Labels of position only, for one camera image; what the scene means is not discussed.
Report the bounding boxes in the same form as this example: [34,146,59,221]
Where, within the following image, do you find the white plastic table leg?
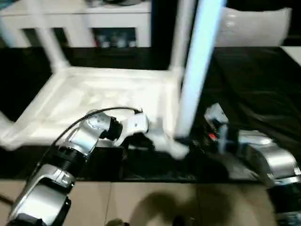
[34,0,71,72]
[0,110,15,142]
[175,0,227,142]
[167,0,196,72]

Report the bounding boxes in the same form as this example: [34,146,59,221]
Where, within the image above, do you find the black mat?
[0,46,301,182]

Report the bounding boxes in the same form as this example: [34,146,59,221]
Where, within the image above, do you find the dark olive round object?
[105,218,130,226]

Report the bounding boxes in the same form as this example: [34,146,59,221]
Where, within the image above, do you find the grey cushion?
[214,6,293,48]

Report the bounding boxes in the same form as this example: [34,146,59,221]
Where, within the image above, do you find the white flat board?
[280,45,301,65]

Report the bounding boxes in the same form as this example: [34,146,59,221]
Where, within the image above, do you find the white cabinet with glass doors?
[0,3,151,49]

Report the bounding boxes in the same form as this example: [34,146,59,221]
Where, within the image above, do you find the grey helmet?
[103,0,147,7]

